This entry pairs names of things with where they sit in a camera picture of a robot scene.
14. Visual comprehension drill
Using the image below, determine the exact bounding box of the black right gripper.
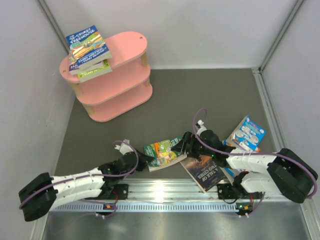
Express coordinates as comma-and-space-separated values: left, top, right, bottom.
172, 132, 215, 160

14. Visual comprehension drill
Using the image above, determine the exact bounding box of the green 104-Storey Treehouse book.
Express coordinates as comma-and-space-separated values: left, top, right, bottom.
143, 136, 187, 172

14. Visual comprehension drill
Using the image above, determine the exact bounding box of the dark Tale of Two Cities book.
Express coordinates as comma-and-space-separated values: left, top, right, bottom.
180, 155, 226, 193

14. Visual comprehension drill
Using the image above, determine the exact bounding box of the lime 65-Storey Treehouse book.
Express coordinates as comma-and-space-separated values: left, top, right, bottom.
77, 59, 112, 83

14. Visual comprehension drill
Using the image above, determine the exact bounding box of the purple 52-Storey Treehouse book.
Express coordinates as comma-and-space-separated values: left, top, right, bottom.
69, 59, 105, 76

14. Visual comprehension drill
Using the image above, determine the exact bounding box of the blue 91-Storey Treehouse book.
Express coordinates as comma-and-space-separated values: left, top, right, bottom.
65, 25, 112, 71

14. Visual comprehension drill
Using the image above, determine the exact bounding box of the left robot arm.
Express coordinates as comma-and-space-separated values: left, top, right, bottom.
18, 151, 155, 222

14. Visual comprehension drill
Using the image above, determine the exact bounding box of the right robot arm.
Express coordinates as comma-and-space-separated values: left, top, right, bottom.
172, 130, 318, 204

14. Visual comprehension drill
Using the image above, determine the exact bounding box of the blue cartoon paperback book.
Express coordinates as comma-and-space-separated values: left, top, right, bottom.
221, 140, 240, 179

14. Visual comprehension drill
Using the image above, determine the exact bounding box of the light blue maze activity book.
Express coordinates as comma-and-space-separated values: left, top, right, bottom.
226, 115, 266, 152

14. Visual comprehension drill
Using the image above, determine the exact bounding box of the pink three-tier shelf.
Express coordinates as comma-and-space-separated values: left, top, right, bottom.
59, 31, 153, 123

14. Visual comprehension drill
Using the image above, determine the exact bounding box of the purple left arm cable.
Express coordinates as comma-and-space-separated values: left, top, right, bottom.
18, 140, 140, 218

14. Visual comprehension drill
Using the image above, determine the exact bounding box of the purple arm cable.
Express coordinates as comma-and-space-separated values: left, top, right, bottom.
193, 107, 320, 216
18, 140, 140, 218

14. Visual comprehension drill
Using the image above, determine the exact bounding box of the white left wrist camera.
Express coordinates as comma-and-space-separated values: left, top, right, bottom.
113, 139, 134, 155

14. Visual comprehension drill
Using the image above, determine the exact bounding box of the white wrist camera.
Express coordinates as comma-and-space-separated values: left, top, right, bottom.
195, 119, 207, 136
113, 139, 134, 155

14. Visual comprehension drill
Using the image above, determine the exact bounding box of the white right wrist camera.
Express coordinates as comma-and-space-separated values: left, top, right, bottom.
195, 119, 207, 136

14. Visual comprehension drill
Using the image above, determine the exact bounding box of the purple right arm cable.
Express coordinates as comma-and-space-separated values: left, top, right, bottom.
193, 107, 320, 216

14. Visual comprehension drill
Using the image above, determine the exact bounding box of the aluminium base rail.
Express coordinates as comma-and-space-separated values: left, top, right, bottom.
39, 177, 312, 213

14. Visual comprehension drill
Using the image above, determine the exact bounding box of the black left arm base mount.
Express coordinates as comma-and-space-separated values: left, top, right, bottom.
98, 184, 129, 200

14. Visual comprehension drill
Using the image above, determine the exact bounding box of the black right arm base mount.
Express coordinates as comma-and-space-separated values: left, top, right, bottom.
216, 183, 262, 203

